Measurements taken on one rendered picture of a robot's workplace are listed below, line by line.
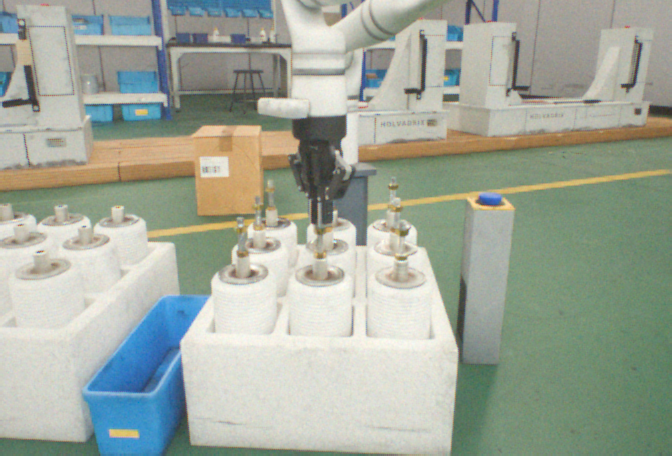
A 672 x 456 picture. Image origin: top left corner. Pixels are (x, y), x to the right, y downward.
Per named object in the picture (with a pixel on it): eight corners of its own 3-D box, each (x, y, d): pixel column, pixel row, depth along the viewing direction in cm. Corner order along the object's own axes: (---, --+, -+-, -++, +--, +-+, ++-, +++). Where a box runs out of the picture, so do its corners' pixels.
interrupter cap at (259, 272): (242, 291, 69) (241, 287, 69) (207, 278, 73) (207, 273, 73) (279, 273, 75) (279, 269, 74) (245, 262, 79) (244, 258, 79)
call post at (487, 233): (454, 343, 101) (465, 198, 92) (489, 344, 100) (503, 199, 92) (461, 364, 94) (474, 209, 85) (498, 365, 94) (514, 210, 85)
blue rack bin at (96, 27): (65, 37, 485) (61, 14, 479) (107, 37, 498) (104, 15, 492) (57, 34, 440) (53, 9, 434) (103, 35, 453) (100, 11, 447)
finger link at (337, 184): (337, 164, 63) (320, 193, 67) (344, 175, 62) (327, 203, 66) (353, 162, 65) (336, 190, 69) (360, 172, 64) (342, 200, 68)
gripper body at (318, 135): (360, 109, 65) (359, 177, 68) (322, 104, 72) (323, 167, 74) (315, 112, 61) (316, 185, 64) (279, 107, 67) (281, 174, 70)
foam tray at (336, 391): (248, 317, 111) (244, 243, 106) (421, 322, 109) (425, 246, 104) (190, 446, 74) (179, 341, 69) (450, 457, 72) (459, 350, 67)
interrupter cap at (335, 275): (300, 291, 69) (300, 287, 69) (290, 270, 76) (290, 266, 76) (351, 285, 71) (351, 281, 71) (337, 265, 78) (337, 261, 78)
